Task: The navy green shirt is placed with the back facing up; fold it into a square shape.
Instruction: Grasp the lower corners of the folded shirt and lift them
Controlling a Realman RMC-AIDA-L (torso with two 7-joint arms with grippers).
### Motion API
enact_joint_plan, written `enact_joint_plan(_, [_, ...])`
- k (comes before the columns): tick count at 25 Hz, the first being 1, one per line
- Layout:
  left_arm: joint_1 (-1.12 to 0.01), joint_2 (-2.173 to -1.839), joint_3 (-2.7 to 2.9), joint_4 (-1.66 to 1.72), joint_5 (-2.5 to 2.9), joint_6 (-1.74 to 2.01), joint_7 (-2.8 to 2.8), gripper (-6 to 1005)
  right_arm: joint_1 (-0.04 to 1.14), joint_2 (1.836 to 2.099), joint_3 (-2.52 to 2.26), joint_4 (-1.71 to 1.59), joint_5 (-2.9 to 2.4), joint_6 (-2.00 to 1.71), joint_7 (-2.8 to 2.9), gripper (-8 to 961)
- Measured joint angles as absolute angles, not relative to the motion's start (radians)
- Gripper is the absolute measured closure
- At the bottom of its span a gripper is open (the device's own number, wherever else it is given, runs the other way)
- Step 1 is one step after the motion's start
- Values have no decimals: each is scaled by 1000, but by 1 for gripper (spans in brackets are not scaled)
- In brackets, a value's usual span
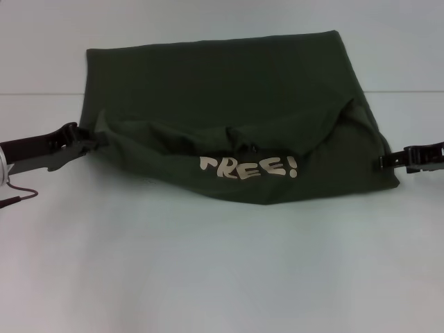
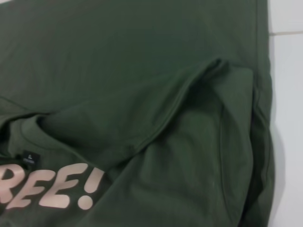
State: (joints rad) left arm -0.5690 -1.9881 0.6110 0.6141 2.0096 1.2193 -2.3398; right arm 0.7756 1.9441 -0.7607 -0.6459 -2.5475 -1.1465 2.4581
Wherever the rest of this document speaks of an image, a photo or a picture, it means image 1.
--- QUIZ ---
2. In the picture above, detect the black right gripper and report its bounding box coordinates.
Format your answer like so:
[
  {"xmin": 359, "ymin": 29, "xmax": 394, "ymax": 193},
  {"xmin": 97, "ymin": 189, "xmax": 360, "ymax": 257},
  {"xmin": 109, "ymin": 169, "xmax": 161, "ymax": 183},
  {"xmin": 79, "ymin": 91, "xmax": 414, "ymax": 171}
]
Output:
[{"xmin": 378, "ymin": 140, "xmax": 444, "ymax": 174}]

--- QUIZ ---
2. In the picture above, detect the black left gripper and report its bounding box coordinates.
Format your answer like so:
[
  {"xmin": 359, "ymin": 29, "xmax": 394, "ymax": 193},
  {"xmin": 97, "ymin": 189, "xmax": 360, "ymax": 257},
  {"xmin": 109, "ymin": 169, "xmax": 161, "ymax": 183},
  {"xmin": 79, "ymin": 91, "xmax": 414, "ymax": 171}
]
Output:
[{"xmin": 0, "ymin": 121, "xmax": 101, "ymax": 173}]

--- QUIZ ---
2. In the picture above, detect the dark green shirt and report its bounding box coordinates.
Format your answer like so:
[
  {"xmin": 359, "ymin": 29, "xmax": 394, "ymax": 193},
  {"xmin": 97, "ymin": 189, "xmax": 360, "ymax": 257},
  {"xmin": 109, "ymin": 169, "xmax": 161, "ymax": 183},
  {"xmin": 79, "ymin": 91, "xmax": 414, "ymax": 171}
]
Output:
[{"xmin": 78, "ymin": 29, "xmax": 402, "ymax": 206}]

